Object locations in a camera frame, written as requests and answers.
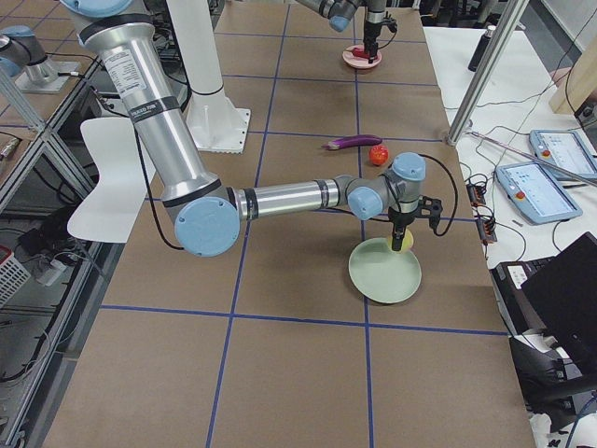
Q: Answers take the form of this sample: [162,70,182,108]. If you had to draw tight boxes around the blue teach pendant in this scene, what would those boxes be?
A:
[529,130,596,180]
[495,162,582,225]

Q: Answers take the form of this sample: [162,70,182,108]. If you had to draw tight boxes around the far blue teach pendant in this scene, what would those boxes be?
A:
[529,130,596,180]

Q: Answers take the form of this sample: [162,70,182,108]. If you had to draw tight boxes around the pink plate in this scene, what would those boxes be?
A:
[341,45,382,70]

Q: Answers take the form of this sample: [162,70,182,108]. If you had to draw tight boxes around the yellow pink peach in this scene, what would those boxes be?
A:
[386,229,414,253]

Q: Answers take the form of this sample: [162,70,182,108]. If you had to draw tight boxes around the green plate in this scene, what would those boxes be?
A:
[348,238,422,304]

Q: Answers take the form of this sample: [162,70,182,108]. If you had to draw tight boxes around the purple eggplant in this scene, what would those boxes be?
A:
[322,134,382,150]

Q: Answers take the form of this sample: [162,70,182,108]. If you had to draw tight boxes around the aluminium frame post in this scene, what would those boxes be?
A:
[446,0,529,147]

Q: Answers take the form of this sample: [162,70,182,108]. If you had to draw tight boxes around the white chair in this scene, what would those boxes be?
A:
[67,118,155,244]

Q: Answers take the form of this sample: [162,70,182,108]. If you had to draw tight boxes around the black water bottle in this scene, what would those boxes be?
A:
[467,25,496,72]

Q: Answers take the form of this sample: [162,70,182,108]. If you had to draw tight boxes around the black laptop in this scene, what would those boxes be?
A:
[491,231,596,372]

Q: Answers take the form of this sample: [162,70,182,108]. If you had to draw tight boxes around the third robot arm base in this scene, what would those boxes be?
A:
[1,25,80,94]

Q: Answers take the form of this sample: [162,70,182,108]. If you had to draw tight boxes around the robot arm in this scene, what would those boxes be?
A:
[65,1,425,257]
[298,0,397,64]

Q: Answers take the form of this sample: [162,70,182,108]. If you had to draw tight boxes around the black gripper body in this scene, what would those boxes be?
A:
[364,21,382,45]
[389,208,415,233]

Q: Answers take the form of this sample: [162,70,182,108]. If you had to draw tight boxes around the red chili pepper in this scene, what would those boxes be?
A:
[351,47,368,59]

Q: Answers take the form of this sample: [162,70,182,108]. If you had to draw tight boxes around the near blue teach pendant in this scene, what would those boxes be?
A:
[495,162,582,225]

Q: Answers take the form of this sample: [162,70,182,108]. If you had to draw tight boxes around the metal pointer stick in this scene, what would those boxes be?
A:
[467,131,596,183]

